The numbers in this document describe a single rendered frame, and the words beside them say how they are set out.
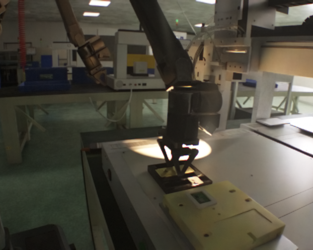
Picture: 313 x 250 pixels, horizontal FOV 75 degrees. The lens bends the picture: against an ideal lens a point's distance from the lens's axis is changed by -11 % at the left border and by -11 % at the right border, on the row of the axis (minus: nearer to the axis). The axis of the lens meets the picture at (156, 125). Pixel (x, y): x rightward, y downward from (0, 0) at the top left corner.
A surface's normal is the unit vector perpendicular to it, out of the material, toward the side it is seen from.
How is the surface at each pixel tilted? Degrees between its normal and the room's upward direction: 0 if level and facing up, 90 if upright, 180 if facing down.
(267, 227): 0
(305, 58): 90
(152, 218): 0
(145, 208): 0
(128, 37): 90
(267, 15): 90
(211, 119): 90
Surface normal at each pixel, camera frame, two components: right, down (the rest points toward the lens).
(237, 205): 0.04, -0.96
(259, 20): 0.39, 0.29
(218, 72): -0.92, 0.07
